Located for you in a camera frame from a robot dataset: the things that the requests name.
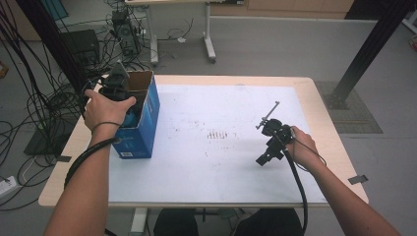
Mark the black metal stand post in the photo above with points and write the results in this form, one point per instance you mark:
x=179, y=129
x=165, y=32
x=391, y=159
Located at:
x=55, y=46
x=370, y=46

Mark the person's right hand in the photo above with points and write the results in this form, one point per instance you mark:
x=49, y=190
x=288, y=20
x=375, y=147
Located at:
x=305, y=150

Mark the black stand base plate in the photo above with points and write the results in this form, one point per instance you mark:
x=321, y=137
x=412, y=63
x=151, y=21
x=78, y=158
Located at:
x=39, y=144

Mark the person's right leg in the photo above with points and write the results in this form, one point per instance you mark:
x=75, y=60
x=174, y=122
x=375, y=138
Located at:
x=268, y=224

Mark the white rolling desk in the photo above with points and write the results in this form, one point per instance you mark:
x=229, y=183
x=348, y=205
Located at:
x=208, y=36

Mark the blue cardboard box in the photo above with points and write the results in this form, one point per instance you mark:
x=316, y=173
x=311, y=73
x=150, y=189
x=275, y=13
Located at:
x=149, y=108

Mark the white power strip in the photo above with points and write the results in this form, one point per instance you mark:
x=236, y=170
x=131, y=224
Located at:
x=7, y=186

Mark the white table leg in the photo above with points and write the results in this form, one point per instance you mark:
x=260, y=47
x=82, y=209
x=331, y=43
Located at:
x=139, y=219

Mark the person's left leg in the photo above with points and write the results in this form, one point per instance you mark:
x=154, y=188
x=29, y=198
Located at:
x=175, y=224

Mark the black equipment box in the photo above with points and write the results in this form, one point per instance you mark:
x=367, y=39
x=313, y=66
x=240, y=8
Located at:
x=82, y=46

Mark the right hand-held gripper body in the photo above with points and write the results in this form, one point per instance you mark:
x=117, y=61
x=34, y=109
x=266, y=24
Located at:
x=280, y=134

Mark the gray computer tower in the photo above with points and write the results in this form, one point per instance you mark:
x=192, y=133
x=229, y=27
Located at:
x=126, y=34

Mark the person's left hand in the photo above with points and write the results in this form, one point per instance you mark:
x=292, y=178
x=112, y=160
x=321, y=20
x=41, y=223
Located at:
x=105, y=111

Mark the person's leg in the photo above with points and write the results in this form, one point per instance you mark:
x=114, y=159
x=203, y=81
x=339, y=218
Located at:
x=268, y=224
x=175, y=224

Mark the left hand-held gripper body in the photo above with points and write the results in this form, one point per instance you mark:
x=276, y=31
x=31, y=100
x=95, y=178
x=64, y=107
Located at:
x=114, y=87

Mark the light wooden cabinet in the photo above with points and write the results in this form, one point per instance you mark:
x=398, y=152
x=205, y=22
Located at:
x=282, y=8

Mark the white paper sheet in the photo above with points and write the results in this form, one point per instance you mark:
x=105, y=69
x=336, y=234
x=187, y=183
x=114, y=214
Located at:
x=196, y=173

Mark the teal panel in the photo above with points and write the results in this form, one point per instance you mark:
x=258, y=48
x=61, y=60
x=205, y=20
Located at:
x=55, y=8

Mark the black tape strip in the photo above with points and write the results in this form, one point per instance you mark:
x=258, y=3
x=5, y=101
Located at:
x=358, y=179
x=64, y=158

